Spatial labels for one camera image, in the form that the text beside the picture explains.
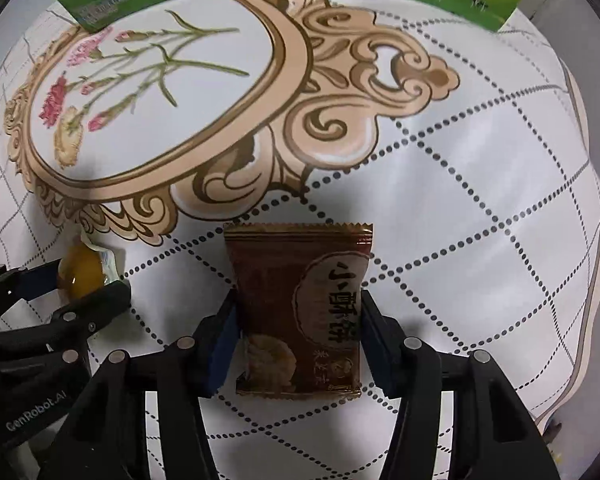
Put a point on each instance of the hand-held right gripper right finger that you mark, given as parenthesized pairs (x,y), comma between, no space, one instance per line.
(373,340)

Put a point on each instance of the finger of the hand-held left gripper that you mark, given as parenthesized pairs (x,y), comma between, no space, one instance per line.
(42,282)
(100,302)

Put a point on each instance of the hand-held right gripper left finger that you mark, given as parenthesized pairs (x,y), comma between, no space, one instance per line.
(225,345)

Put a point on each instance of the yellow jelly cup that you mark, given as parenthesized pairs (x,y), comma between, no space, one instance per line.
(82,275)

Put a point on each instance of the brown pastry snack packet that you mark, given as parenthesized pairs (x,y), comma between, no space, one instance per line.
(280,280)

